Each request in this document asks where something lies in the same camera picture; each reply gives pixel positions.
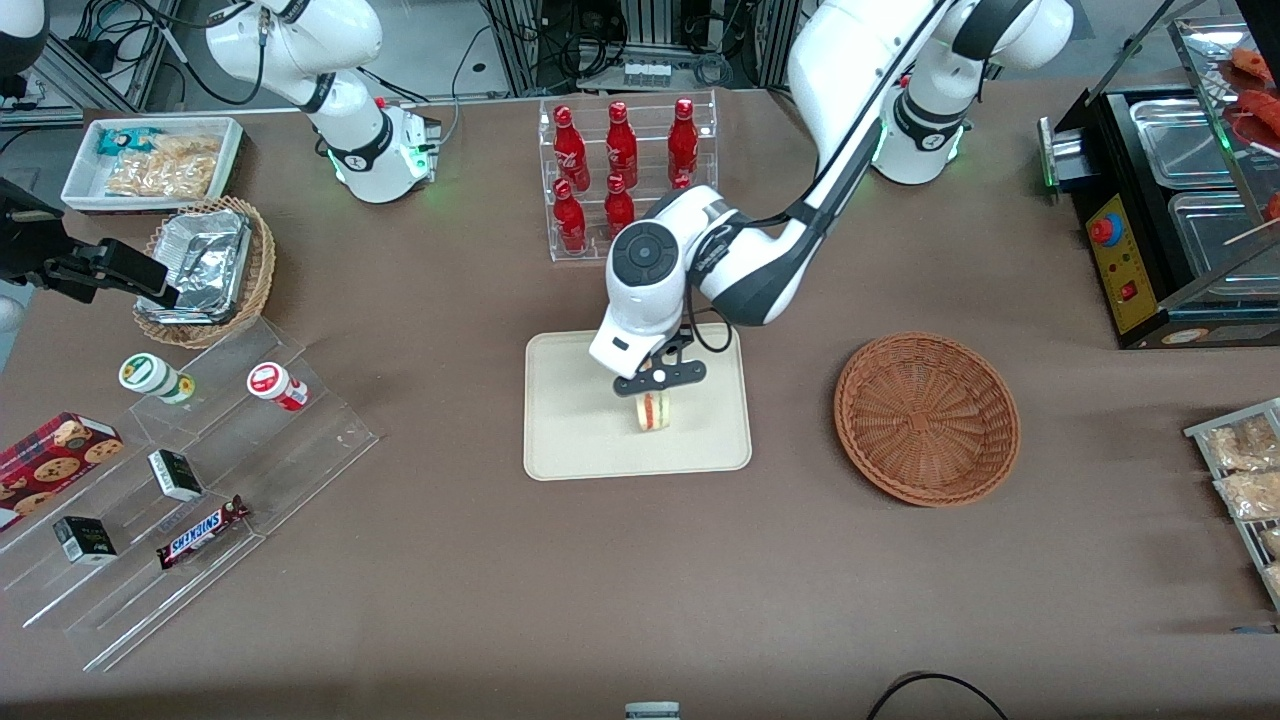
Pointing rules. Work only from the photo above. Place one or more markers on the light wicker basket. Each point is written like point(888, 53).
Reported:
point(258, 270)

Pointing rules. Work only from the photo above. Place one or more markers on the aluminium foil container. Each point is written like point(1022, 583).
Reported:
point(205, 260)

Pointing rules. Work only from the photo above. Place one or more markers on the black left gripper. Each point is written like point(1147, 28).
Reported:
point(671, 350)

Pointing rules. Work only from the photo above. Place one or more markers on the teal snack packet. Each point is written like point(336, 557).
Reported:
point(120, 140)

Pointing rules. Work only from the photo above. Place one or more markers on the black food warmer machine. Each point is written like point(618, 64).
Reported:
point(1125, 290)

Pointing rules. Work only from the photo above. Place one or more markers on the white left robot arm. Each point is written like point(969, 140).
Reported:
point(850, 60)

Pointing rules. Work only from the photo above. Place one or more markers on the green lidded cup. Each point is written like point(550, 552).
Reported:
point(150, 374)

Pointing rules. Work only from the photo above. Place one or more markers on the red cookie box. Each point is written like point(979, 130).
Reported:
point(50, 465)

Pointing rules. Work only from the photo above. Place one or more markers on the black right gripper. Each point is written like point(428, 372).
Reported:
point(28, 256)

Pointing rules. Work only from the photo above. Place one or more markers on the clear acrylic bottle rack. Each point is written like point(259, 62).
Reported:
point(590, 250)

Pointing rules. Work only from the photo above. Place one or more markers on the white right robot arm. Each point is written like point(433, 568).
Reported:
point(300, 40)

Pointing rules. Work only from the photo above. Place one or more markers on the small black box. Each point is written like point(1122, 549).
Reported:
point(175, 475)
point(85, 540)

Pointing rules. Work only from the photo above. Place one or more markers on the Snickers chocolate bar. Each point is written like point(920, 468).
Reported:
point(200, 533)

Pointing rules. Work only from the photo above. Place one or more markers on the clear bag of chips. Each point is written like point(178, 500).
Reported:
point(170, 172)

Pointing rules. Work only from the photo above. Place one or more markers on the clear bag of crackers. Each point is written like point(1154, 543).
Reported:
point(1245, 445)
point(1250, 495)

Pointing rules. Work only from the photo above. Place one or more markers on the small grey device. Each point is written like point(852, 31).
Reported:
point(652, 711)

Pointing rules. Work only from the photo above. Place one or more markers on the beige plastic tray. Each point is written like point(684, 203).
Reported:
point(570, 430)

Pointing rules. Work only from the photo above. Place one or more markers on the brown round wicker basket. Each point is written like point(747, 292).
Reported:
point(925, 420)

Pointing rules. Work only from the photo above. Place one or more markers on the white power strip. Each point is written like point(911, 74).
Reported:
point(648, 73)

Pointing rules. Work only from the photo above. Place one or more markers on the clear acrylic stepped shelf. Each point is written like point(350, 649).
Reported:
point(300, 450)

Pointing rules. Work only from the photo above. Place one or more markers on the white plastic bin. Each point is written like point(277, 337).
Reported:
point(80, 180)

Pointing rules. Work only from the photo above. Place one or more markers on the steel warmer pan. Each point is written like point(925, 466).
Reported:
point(1215, 235)
point(1185, 145)

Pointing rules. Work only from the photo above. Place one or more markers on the red lidded cup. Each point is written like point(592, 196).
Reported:
point(272, 383)

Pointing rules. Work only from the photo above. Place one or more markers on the triangular sandwich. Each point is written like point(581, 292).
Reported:
point(655, 412)

